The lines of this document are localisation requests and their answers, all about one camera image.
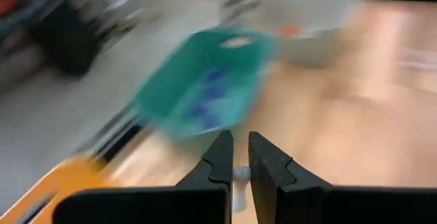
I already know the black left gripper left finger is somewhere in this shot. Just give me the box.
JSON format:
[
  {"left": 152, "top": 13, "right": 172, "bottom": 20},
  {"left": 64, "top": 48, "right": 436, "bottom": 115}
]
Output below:
[{"left": 53, "top": 130, "right": 235, "bottom": 224}]

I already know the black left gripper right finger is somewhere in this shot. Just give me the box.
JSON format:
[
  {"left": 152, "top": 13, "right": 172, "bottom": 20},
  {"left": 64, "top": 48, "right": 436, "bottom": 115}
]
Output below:
[{"left": 248, "top": 131, "right": 437, "bottom": 224}]

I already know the white plastic bone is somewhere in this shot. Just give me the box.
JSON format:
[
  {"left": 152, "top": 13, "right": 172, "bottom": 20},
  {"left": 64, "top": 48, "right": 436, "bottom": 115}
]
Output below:
[{"left": 231, "top": 165, "right": 253, "bottom": 214}]

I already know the purple plastic spider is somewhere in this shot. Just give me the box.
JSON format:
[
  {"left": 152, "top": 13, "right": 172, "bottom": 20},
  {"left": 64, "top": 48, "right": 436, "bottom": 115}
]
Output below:
[
  {"left": 204, "top": 67, "right": 230, "bottom": 82},
  {"left": 203, "top": 115, "right": 223, "bottom": 130},
  {"left": 186, "top": 103, "right": 208, "bottom": 117}
]

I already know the orange plastic bin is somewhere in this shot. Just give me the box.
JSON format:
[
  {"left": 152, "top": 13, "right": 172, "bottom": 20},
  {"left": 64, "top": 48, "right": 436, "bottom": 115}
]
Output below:
[{"left": 0, "top": 154, "right": 115, "bottom": 224}]

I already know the teal plastic bin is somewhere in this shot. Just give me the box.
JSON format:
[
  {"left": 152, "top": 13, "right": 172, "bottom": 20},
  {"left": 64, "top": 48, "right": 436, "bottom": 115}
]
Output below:
[{"left": 131, "top": 27, "right": 278, "bottom": 139}]

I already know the white plastic bin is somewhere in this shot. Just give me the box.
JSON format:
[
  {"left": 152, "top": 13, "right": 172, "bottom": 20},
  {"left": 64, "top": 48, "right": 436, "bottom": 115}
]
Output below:
[{"left": 218, "top": 0, "right": 373, "bottom": 68}]

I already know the orange translucent pumpkin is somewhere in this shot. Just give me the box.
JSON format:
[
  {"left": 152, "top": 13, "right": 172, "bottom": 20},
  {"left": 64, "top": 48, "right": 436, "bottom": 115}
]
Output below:
[{"left": 278, "top": 25, "right": 301, "bottom": 38}]

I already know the black floor cabinet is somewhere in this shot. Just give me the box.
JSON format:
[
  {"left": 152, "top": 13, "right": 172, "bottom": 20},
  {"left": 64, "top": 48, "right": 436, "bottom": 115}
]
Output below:
[{"left": 29, "top": 0, "right": 103, "bottom": 78}]

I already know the red toolbox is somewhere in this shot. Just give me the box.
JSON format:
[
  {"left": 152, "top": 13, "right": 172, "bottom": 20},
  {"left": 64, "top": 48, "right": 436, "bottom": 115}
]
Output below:
[{"left": 0, "top": 0, "right": 18, "bottom": 17}]

